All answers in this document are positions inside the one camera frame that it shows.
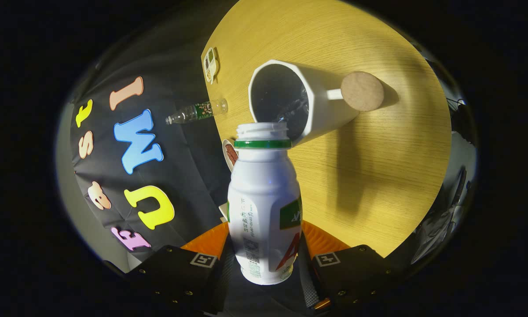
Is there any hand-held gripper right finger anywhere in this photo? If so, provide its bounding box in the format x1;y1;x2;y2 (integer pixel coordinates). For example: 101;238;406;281
299;220;401;314

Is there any white plate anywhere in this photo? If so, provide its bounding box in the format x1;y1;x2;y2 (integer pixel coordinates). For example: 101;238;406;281
222;139;239;172

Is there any wooden table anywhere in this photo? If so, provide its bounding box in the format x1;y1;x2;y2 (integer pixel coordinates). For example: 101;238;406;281
201;0;453;258

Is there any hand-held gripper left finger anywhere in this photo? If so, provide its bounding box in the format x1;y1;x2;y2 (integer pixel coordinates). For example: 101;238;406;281
123;221;235;315

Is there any white cup wooden handle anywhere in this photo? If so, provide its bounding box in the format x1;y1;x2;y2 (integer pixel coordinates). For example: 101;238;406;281
248;59;385;147

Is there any white compartment tray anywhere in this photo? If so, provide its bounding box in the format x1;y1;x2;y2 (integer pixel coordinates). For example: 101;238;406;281
202;47;220;85

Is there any white juice bottle green ring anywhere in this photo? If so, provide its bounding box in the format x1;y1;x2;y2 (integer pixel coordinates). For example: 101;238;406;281
227;122;303;286

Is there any clear plastic water bottle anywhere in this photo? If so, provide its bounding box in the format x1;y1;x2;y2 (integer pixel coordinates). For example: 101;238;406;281
165;98;228;125

